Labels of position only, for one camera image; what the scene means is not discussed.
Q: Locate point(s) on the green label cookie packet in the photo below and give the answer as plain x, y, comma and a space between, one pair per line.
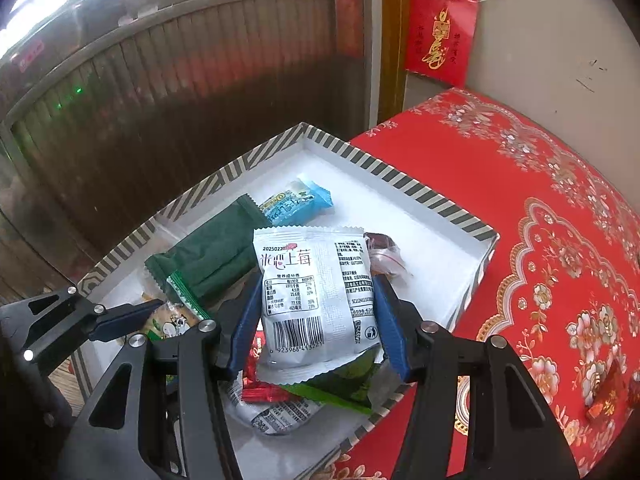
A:
172, 322

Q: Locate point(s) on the small red orange candy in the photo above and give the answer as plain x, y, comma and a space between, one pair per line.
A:
607, 397

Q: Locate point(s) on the red snack packet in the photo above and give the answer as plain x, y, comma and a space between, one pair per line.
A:
262, 390

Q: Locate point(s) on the clear bag of red dates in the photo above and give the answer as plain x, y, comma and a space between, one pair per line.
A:
385, 252

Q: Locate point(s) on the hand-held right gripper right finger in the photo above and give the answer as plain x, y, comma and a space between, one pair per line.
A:
392, 335

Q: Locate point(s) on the wooden door frame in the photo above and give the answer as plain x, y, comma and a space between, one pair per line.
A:
392, 35

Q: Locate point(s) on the brown slatted door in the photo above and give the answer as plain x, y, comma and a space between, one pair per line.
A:
175, 100

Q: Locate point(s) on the blue snack packet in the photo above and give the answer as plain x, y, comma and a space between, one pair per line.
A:
300, 202

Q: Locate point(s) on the white grey snack packet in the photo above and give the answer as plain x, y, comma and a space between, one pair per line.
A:
280, 417

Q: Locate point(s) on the black and green snack packet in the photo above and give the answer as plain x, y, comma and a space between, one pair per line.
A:
345, 385

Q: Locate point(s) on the red floral tablecloth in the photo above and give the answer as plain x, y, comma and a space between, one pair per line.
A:
500, 185

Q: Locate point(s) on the dark green snack packet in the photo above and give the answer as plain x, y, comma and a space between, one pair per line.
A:
215, 255

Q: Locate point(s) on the striped cardboard box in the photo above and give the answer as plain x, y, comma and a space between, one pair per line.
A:
380, 210

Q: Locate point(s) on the silver snack packet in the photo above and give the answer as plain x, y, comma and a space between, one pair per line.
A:
315, 305

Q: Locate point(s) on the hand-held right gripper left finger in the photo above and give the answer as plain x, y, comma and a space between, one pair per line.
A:
242, 330

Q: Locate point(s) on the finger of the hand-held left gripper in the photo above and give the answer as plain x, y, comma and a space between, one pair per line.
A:
125, 317

